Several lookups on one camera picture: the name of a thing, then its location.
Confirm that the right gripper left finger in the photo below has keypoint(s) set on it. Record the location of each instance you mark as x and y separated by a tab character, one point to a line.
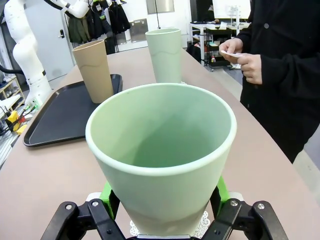
106	197

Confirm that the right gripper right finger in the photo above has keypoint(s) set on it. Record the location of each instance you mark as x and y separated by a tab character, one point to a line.
223	192

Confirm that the white lace paper coaster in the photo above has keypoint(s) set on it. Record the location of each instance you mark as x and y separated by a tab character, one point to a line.
183	82
204	220

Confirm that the light green plastic cup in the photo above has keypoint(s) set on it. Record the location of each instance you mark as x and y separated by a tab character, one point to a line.
162	195
165	60

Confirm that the brown plastic cup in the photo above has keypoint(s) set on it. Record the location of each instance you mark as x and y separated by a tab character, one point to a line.
93	72

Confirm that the person's left forearm black sleeve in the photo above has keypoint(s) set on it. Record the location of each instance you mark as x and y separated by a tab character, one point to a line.
287	72

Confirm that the person's right forearm black sleeve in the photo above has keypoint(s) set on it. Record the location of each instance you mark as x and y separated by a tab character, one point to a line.
252	40

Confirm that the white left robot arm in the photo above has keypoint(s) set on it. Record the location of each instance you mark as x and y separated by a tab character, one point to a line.
25	57

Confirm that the person's left hand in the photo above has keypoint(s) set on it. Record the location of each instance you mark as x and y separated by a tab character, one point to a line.
252	68

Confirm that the person's right hand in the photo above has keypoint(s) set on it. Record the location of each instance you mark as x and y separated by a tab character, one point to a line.
231	46

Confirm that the black plastic serving tray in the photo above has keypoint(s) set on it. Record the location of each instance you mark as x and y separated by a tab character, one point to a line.
62	117

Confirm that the black utility cart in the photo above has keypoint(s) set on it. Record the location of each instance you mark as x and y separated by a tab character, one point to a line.
220	62

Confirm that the wooden shoe shelf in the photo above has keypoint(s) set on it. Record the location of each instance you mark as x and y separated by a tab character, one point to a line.
10	92

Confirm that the olive hanging jacket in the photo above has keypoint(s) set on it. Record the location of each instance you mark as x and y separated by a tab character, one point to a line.
78	30

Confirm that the black hanging jackets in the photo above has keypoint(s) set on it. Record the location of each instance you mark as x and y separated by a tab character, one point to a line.
115	20

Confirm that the black metal clothes rack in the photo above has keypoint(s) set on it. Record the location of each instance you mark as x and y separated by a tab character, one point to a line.
157	15

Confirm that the small light wall panel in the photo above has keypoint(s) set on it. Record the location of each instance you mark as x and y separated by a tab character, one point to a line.
138	30

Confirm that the grey wall panel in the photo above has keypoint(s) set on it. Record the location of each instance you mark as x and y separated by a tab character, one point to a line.
160	6

